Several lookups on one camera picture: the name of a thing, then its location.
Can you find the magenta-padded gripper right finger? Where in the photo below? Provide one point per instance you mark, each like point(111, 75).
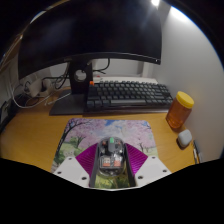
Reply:
point(151, 168)

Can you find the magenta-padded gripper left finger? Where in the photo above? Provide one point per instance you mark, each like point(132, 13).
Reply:
point(71, 170)

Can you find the transparent computer mouse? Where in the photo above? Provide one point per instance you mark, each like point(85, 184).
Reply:
point(111, 155)

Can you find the cherry blossom print mouse pad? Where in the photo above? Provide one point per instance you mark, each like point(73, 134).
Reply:
point(86, 133)

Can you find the white earbuds case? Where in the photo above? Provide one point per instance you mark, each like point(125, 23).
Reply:
point(184, 138)

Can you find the orange jar with yellow lid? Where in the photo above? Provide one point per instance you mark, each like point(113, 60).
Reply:
point(178, 113)

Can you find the dark mechanical keyboard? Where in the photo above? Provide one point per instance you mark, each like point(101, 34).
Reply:
point(130, 95)

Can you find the white power strip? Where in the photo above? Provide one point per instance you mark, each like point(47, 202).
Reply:
point(35, 88)

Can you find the black computer monitor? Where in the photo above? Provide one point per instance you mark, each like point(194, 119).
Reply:
point(90, 33)

